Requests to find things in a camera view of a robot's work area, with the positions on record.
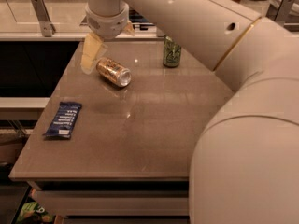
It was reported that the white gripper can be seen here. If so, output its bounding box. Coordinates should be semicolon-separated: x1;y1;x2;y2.
80;4;135;74

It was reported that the orange soda can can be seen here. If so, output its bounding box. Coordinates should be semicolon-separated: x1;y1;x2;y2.
96;57;132;87

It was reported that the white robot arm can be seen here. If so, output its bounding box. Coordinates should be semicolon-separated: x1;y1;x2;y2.
86;0;299;224

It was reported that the green soda can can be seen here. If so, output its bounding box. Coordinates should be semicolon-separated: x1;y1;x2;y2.
164;35;181;68

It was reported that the blue snack bar wrapper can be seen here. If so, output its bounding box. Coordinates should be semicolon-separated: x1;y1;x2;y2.
44;102;82;139

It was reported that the grey table drawer unit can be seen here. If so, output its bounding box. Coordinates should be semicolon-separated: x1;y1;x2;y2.
33;180;189;219

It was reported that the green snack bag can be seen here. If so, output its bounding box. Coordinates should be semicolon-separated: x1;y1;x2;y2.
16;202;55;224

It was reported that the left metal glass bracket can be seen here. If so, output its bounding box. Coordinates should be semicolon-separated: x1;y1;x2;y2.
31;0;56;37

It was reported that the metal glass bracket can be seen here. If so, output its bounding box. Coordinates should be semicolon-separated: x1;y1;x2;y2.
275;0;295;26
31;0;56;37

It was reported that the right metal glass bracket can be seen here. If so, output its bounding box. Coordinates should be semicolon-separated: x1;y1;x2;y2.
275;0;295;26

